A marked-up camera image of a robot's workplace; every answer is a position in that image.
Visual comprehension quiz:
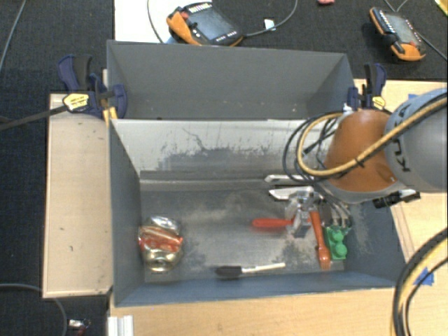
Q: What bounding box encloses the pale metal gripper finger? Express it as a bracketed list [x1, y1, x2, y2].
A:
[268, 186, 315, 202]
[264, 174, 315, 184]

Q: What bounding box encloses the orange plastic fork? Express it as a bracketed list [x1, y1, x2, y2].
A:
[309, 210, 333, 272]

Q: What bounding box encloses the red plastic utensil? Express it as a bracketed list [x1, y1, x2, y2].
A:
[252, 217, 293, 229]

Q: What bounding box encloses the grey metal bin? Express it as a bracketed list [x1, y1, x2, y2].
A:
[105, 39, 404, 308]

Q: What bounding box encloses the crushed metal can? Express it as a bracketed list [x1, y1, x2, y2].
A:
[137, 216, 185, 273]

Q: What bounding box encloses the pale wood board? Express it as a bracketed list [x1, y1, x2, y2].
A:
[41, 93, 113, 299]

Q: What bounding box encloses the black cylinder on white bracket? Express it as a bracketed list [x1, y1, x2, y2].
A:
[372, 188, 421, 209]

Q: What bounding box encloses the black brush with white handle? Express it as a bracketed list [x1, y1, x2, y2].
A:
[214, 262, 287, 279]

